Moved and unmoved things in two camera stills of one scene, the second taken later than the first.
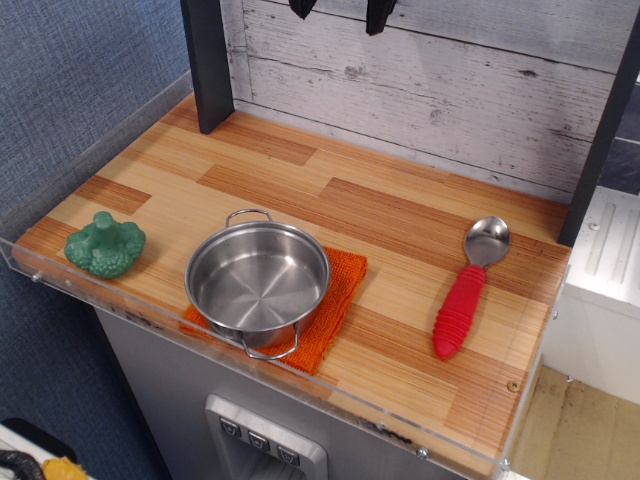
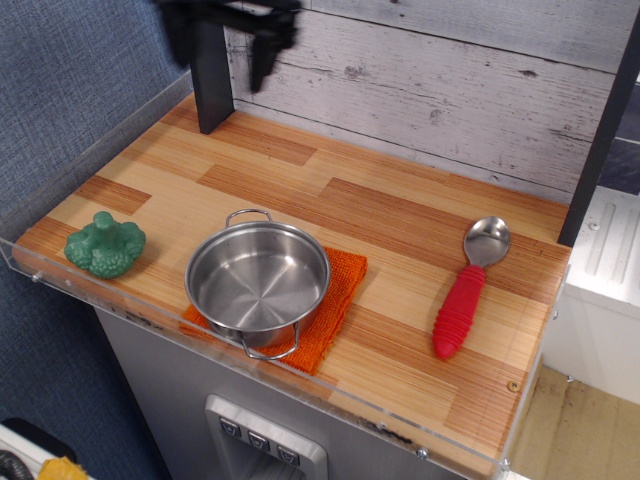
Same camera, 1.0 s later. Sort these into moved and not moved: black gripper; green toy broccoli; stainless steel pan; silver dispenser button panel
Moved: black gripper
Not moved: stainless steel pan; silver dispenser button panel; green toy broccoli
